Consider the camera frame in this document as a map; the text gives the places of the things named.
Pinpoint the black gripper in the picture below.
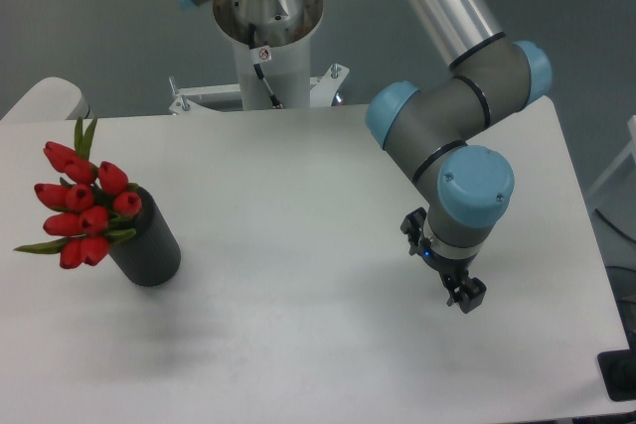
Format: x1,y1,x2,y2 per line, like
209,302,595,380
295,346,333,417
400,208,486,314

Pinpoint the red tulip bouquet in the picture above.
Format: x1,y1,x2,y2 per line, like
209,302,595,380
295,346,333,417
15,118,146,270

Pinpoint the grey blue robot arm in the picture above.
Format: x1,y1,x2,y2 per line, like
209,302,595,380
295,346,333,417
177,0,553,312

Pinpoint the dark grey ribbed vase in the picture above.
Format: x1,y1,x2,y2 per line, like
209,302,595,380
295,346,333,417
108,188,181,287

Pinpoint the black device at table edge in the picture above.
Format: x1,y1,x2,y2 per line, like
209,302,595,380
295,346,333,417
597,350,635,402

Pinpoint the white rounded side table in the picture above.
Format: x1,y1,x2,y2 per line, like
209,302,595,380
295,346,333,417
1,76,94,124

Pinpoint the black cable on floor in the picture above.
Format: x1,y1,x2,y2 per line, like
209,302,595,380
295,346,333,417
594,209,636,243

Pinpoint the white frame at right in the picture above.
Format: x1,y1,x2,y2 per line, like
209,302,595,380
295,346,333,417
585,116,635,208

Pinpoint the black pedestal cable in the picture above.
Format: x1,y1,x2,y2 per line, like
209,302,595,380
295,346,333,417
246,22,285,110

